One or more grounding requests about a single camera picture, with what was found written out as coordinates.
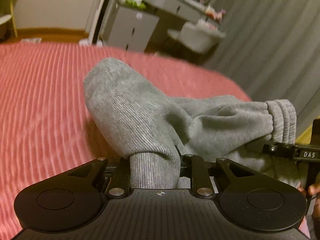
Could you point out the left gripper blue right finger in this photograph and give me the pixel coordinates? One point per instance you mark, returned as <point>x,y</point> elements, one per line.
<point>195,176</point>

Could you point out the grey vanity desk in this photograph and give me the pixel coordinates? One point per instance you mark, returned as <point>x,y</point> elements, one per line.
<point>187,10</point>

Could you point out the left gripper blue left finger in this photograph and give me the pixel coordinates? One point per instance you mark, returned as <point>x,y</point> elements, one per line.
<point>119,175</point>

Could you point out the pink plush toy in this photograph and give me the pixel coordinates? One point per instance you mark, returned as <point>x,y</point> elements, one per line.
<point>219,16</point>

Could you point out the yellow-legged side table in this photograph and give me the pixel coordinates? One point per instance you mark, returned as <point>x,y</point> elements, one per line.
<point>8,25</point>

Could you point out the grey sweatpants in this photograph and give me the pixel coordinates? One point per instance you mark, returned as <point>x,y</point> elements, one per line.
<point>152,130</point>

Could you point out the pink ribbed bedspread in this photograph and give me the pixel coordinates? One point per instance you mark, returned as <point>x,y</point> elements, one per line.
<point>46,128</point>

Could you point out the grey bedside cabinet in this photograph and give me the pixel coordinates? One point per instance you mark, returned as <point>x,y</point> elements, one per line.
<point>128,28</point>

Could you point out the grey upholstered chair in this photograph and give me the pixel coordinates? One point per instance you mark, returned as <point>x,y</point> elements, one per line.
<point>199,37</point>

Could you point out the person's hand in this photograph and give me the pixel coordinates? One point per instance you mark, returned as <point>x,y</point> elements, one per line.
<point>313,189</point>

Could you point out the white tower air conditioner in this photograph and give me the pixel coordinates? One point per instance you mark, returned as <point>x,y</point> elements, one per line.
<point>94,21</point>

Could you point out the grey curtain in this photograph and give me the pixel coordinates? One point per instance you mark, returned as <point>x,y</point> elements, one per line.
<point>271,50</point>

